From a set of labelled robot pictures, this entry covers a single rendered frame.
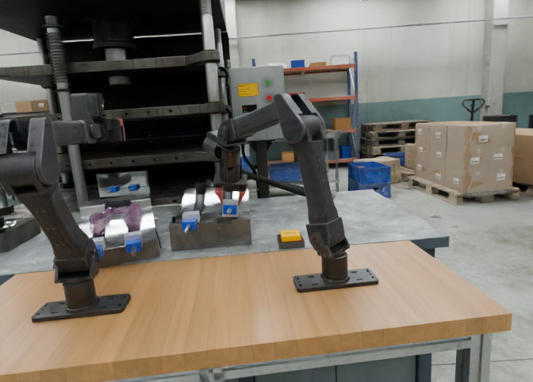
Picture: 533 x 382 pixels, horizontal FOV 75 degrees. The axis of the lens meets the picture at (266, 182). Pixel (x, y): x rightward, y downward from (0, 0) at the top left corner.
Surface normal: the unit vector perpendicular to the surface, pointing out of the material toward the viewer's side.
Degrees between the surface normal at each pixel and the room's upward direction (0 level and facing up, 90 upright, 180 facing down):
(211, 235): 90
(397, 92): 90
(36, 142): 63
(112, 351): 0
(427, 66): 90
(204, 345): 0
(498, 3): 90
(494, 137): 99
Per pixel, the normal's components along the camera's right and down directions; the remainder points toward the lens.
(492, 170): 0.05, 0.04
